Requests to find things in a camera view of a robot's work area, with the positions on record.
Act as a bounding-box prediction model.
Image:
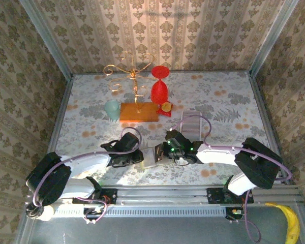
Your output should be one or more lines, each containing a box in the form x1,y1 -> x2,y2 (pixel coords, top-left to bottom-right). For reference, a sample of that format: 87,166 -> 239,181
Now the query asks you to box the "pale teal cup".
103,100 -> 120,120

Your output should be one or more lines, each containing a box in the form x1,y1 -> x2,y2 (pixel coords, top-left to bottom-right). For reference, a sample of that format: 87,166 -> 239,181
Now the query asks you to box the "aluminium base beam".
99,185 -> 304,205

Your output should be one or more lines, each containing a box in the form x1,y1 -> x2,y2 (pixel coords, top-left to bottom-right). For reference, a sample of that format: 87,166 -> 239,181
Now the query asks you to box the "red and yellow small packet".
156,101 -> 174,117

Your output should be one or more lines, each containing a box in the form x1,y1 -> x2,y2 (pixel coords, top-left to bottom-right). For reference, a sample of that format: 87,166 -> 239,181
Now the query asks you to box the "small black mounting plate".
101,188 -> 117,205

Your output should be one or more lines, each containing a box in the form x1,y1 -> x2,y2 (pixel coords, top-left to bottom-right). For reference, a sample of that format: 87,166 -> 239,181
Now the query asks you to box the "wide black mounting plate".
207,187 -> 254,205

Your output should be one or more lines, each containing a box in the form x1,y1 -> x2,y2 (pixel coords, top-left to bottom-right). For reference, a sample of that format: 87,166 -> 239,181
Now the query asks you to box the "red plastic goblet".
150,65 -> 170,105

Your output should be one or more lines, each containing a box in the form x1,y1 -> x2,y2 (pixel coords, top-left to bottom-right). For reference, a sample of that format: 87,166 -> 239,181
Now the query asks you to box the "small circuit board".
226,207 -> 245,219
83,207 -> 104,216

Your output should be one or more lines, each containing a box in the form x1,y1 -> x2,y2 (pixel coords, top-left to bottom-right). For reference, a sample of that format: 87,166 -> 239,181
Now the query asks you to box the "yellow banana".
265,202 -> 301,244

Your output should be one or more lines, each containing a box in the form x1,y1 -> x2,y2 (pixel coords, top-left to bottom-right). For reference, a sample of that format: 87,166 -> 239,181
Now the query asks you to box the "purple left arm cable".
32,126 -> 143,208

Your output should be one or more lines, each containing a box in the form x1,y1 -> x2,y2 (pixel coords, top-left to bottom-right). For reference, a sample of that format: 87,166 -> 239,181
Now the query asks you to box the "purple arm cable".
32,126 -> 143,208
169,114 -> 293,181

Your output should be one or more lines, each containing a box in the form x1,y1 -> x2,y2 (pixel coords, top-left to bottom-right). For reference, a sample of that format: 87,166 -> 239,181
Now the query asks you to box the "gold wire stand wooden base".
103,50 -> 160,123

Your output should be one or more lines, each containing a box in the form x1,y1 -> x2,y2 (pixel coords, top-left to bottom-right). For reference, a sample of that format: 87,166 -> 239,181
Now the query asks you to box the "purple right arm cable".
169,114 -> 293,181

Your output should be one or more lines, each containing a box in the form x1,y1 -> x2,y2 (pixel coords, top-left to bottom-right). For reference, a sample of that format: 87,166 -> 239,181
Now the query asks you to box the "slotted grey cable duct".
53,205 -> 227,218

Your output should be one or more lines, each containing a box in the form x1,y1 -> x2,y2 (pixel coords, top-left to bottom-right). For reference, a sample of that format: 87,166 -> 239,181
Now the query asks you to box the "short purple cable loop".
82,200 -> 109,225

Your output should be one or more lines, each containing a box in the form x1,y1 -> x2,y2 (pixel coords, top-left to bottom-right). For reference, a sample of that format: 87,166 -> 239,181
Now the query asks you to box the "aluminium frame rail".
37,75 -> 74,186
248,72 -> 294,185

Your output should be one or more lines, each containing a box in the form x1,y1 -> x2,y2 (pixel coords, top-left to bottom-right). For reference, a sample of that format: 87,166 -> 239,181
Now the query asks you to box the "long purple cable loop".
243,190 -> 263,242

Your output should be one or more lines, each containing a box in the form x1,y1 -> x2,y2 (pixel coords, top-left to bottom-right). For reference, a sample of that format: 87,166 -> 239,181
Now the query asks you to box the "aluminium frame post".
19,0 -> 74,80
248,0 -> 300,76

